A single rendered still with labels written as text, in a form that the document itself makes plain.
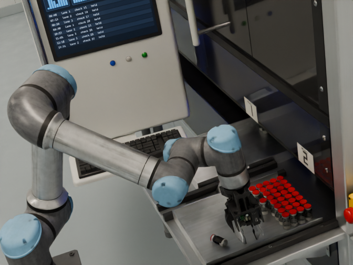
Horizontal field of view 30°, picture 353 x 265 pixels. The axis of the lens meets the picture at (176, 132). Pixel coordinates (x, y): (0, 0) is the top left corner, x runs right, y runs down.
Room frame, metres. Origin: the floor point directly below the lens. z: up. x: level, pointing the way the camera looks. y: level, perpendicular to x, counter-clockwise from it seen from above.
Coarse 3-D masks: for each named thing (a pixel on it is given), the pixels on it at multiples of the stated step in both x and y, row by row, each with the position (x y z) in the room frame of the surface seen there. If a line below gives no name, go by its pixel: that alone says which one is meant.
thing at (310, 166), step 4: (300, 148) 1.53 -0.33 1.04; (304, 148) 1.51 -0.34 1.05; (300, 152) 1.53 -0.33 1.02; (308, 152) 1.49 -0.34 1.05; (300, 156) 1.53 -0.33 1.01; (308, 156) 1.49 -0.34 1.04; (312, 156) 1.47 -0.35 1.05; (300, 160) 1.54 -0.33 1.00; (308, 160) 1.49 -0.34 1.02; (312, 160) 1.47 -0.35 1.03; (304, 164) 1.52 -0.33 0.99; (308, 164) 1.49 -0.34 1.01; (312, 164) 1.47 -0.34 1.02; (308, 168) 1.49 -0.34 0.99; (312, 168) 1.47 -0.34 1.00
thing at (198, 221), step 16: (272, 176) 1.61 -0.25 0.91; (176, 208) 1.54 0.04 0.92; (192, 208) 1.55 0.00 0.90; (208, 208) 1.55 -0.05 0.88; (224, 208) 1.54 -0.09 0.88; (192, 224) 1.50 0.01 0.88; (208, 224) 1.48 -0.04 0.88; (224, 224) 1.47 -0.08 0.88; (272, 224) 1.43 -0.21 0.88; (304, 224) 1.36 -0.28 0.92; (192, 240) 1.39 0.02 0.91; (208, 240) 1.41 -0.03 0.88; (256, 240) 1.37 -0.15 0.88; (272, 240) 1.33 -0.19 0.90; (208, 256) 1.35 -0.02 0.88; (224, 256) 1.30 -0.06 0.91
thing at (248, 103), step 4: (248, 100) 1.84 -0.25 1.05; (248, 104) 1.85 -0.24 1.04; (252, 104) 1.82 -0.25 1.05; (248, 108) 1.85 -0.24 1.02; (252, 108) 1.82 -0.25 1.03; (248, 112) 1.86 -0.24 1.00; (256, 112) 1.79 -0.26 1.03; (252, 116) 1.83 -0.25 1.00; (256, 116) 1.80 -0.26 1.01; (256, 120) 1.80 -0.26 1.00
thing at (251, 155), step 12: (240, 120) 1.96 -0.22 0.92; (252, 120) 1.97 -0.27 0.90; (240, 132) 1.94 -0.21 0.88; (252, 132) 1.92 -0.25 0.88; (252, 144) 1.85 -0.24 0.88; (264, 144) 1.84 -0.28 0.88; (276, 144) 1.82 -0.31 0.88; (252, 156) 1.78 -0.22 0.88; (264, 156) 1.76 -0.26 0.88; (276, 156) 1.71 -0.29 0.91; (288, 156) 1.72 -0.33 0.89; (204, 168) 1.77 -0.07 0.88; (192, 180) 1.69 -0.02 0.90; (204, 180) 1.65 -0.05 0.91; (216, 180) 1.66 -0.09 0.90
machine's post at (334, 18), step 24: (336, 0) 1.32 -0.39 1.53; (336, 24) 1.32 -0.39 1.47; (336, 48) 1.32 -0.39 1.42; (336, 72) 1.33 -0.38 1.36; (336, 96) 1.34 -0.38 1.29; (336, 120) 1.34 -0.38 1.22; (336, 144) 1.35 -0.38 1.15; (336, 168) 1.36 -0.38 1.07; (336, 192) 1.36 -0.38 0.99; (336, 216) 1.37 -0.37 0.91
